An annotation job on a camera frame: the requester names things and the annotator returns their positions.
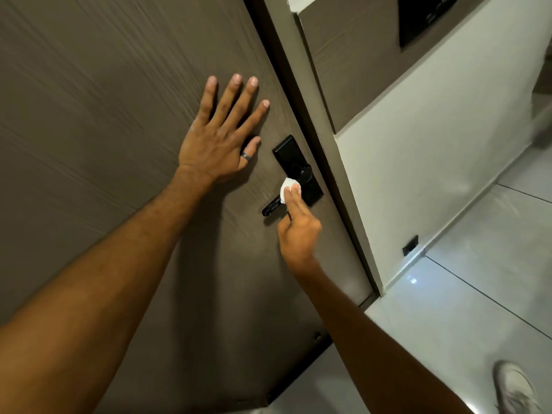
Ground person's right hand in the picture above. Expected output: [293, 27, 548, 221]
[277, 186, 323, 269]

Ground person's left hand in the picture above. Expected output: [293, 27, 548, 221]
[178, 73, 271, 187]

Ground white wipe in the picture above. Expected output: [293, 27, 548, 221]
[279, 177, 302, 205]

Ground person's left forearm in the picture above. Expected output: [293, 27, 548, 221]
[0, 165, 215, 414]

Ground person's right forearm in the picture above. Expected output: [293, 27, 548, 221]
[286, 254, 476, 414]

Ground black door lock plate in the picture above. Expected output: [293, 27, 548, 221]
[272, 134, 324, 208]

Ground brown wooden door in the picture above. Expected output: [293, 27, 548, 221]
[0, 0, 375, 414]

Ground white shoe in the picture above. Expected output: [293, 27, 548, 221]
[492, 360, 544, 414]

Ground black door lever handle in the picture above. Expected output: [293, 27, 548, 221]
[262, 165, 314, 218]

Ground grey door frame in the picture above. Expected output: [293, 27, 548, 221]
[241, 0, 385, 299]

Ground brown wooden wall panel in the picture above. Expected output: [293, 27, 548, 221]
[295, 0, 493, 135]

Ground black wall switch panel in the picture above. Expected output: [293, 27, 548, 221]
[397, 0, 459, 49]

